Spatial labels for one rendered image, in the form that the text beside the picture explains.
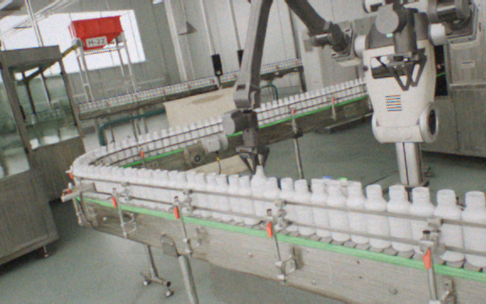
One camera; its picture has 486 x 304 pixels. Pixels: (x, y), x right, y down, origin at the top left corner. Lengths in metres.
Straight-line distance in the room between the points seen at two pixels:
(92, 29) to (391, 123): 6.99
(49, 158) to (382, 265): 5.89
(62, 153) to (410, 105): 5.70
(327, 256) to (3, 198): 3.66
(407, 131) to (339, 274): 0.67
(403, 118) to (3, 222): 3.76
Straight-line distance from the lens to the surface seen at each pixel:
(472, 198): 1.05
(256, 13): 1.39
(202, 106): 5.66
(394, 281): 1.18
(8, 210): 4.52
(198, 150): 3.07
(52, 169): 6.67
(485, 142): 4.88
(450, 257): 1.11
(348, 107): 4.03
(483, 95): 4.77
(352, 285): 1.26
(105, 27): 8.23
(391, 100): 1.68
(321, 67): 7.39
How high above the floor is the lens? 1.55
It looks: 12 degrees down
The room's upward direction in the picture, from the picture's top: 11 degrees counter-clockwise
